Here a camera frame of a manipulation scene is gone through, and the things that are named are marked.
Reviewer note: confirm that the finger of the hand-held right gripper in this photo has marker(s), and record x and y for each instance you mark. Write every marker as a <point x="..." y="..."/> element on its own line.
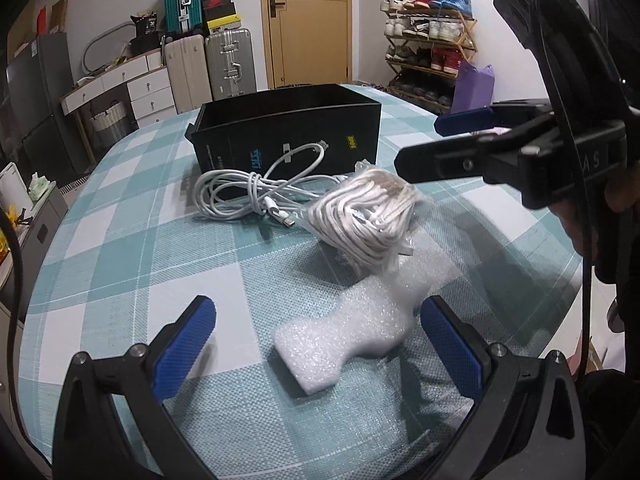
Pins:
<point x="450" y="160"/>
<point x="465" y="121"/>

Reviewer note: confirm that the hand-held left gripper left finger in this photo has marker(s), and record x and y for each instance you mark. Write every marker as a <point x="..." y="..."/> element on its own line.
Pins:
<point x="182" y="345"/>

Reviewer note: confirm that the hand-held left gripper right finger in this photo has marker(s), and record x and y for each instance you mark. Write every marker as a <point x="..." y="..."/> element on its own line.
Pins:
<point x="452" y="345"/>

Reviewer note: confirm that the white foam piece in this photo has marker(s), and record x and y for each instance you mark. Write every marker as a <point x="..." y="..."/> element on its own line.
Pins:
<point x="350" y="330"/>

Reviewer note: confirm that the black cardboard box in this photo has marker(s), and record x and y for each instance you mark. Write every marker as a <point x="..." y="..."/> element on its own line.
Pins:
<point x="235" y="140"/>

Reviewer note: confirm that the person's right hand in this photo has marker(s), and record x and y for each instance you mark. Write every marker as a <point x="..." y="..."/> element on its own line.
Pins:
<point x="620" y="185"/>

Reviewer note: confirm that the purple bag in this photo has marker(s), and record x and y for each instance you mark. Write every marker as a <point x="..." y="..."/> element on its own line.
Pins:
<point x="472" y="90"/>

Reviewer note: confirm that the wooden shoe rack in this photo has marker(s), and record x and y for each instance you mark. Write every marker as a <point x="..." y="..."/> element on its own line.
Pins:
<point x="467" y="40"/>

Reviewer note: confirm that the collection of assorted shoes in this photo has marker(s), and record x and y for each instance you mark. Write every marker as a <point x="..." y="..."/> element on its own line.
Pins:
<point x="425" y="30"/>

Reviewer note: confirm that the blue bag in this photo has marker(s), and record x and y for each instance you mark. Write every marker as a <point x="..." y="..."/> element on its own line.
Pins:
<point x="455" y="1"/>

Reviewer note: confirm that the grey sideboard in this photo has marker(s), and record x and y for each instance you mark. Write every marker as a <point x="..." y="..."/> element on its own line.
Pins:
<point x="42" y="240"/>

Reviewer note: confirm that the wooden door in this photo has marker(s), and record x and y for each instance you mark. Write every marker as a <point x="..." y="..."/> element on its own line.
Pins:
<point x="307" y="25"/>

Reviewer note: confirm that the yellow packaged goods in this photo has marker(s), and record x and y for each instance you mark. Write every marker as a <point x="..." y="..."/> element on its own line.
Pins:
<point x="10" y="232"/>

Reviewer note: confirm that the pale green tissue pack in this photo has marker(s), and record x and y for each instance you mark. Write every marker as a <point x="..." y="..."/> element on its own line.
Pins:
<point x="40" y="187"/>

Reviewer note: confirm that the white laundry basket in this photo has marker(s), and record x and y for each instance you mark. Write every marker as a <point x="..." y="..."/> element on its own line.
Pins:
<point x="107" y="127"/>

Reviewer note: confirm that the white air purifier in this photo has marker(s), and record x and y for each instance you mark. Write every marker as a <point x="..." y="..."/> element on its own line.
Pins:
<point x="12" y="187"/>

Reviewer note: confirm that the silver suitcase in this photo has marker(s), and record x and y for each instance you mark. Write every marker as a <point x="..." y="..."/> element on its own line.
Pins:
<point x="230" y="62"/>

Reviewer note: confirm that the white drawer desk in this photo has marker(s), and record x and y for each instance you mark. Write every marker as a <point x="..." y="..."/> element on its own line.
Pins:
<point x="150" y="92"/>

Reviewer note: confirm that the plain black shoe box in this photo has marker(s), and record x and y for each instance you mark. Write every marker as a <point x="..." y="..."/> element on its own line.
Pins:
<point x="221" y="13"/>

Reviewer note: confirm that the beige suitcase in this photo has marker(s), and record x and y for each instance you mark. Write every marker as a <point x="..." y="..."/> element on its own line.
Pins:
<point x="186" y="75"/>

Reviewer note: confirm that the black shoe box red logo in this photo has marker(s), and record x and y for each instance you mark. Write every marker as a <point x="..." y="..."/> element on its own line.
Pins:
<point x="218" y="4"/>

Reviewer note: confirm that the grey refrigerator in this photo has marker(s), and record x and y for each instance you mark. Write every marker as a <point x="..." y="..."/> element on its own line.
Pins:
<point x="42" y="110"/>

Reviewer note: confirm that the teal suitcase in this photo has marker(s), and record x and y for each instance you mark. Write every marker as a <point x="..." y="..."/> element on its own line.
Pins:
<point x="181" y="0"/>

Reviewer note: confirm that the oval mirror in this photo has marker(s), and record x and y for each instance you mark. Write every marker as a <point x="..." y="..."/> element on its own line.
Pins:
<point x="100" y="45"/>

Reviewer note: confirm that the black paper bag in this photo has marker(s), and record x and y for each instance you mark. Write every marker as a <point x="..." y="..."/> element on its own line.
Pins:
<point x="146" y="27"/>

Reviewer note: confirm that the small cardboard box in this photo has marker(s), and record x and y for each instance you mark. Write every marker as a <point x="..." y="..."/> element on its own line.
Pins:
<point x="59" y="15"/>

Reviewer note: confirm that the large cardboard sheet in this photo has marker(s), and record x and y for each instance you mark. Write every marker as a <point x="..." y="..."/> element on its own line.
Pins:
<point x="22" y="30"/>

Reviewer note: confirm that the red paper bag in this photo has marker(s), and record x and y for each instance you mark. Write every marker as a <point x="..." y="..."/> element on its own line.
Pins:
<point x="42" y="20"/>

